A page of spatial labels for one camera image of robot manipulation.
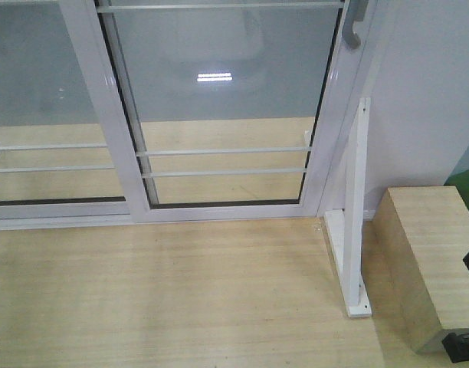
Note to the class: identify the light wooden box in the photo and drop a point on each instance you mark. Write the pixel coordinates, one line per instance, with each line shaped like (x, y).
(424, 235)

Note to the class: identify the white door frame support bracket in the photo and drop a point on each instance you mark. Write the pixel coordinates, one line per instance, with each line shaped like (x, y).
(345, 226)

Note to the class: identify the grey door handle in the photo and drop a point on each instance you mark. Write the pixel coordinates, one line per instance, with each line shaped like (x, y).
(356, 12)

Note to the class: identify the white sliding glass door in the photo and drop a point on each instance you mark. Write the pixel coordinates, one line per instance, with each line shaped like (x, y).
(226, 104)

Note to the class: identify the white fixed glass panel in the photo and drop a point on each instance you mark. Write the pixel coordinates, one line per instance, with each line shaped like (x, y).
(60, 114)

